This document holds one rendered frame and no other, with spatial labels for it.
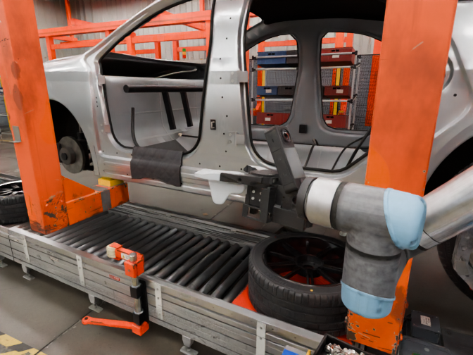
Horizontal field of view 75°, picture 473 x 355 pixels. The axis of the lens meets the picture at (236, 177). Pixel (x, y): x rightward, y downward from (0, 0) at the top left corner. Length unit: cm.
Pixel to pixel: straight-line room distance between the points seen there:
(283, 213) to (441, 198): 24
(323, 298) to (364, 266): 104
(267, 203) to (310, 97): 287
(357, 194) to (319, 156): 196
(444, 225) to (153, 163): 181
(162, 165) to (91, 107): 71
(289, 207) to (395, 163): 54
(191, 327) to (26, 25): 183
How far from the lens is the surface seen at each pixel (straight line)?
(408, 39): 99
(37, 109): 213
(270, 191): 51
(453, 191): 56
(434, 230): 58
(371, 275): 48
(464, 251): 143
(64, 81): 269
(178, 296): 173
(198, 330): 178
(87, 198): 237
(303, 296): 151
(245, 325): 158
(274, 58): 535
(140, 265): 178
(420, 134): 99
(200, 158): 190
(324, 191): 47
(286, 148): 51
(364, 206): 45
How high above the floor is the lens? 139
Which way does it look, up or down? 16 degrees down
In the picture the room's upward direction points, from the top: straight up
